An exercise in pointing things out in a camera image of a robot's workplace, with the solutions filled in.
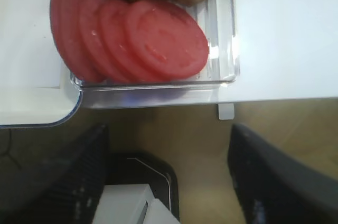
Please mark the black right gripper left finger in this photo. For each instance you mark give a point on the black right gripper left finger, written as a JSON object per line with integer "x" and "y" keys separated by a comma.
{"x": 64, "y": 188}

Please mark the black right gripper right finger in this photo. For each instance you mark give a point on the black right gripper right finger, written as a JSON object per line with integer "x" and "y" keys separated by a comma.
{"x": 273, "y": 187}

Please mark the black device on floor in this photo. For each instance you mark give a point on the black device on floor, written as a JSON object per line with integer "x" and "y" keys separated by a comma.
{"x": 145, "y": 168}

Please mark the white box on floor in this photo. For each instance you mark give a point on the white box on floor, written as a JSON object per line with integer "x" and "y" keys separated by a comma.
{"x": 131, "y": 203}

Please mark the white table leg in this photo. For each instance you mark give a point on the white table leg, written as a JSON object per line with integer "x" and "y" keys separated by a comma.
{"x": 226, "y": 111}

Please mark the silver metal tray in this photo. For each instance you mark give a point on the silver metal tray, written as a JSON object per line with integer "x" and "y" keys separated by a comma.
{"x": 36, "y": 86}

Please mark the rightmost red tomato slice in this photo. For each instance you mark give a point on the rightmost red tomato slice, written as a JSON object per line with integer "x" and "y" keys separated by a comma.
{"x": 166, "y": 39}

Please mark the clear patty tomato container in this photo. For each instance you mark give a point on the clear patty tomato container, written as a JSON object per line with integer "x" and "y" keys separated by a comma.
{"x": 216, "y": 19}

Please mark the leftmost red tomato slice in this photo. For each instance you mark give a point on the leftmost red tomato slice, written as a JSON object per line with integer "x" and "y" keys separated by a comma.
{"x": 66, "y": 34}

